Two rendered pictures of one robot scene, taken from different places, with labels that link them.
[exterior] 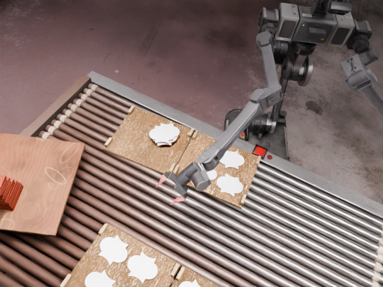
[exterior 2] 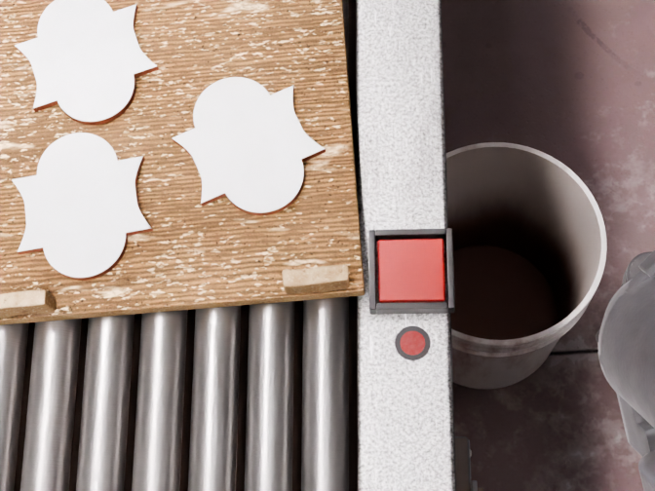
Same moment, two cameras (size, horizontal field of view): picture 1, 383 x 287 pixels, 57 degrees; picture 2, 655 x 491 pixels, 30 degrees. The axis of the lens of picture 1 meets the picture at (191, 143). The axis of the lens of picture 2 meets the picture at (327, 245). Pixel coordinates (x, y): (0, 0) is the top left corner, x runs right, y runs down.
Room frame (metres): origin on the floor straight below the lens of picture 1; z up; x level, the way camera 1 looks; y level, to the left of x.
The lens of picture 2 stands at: (1.09, -0.73, 1.98)
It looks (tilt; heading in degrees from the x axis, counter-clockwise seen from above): 70 degrees down; 81
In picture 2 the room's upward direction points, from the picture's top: 12 degrees counter-clockwise
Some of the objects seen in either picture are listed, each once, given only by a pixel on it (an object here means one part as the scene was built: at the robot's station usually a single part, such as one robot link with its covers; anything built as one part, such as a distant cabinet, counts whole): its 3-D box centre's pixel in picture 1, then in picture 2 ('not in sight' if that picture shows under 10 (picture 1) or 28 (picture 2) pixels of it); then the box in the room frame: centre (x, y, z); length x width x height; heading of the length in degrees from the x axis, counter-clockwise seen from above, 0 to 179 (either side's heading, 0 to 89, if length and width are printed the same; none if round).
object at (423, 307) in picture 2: (259, 151); (410, 271); (1.21, -0.40, 0.92); 0.08 x 0.08 x 0.02; 70
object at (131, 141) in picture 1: (150, 139); not in sight; (1.16, 0.24, 0.93); 0.41 x 0.35 x 0.02; 75
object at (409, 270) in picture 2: (259, 151); (410, 271); (1.21, -0.40, 0.92); 0.06 x 0.06 x 0.01; 70
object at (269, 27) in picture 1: (268, 32); not in sight; (1.61, -0.31, 1.45); 0.09 x 0.08 x 0.12; 93
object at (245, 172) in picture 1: (217, 167); (168, 105); (1.05, -0.16, 0.93); 0.41 x 0.35 x 0.02; 74
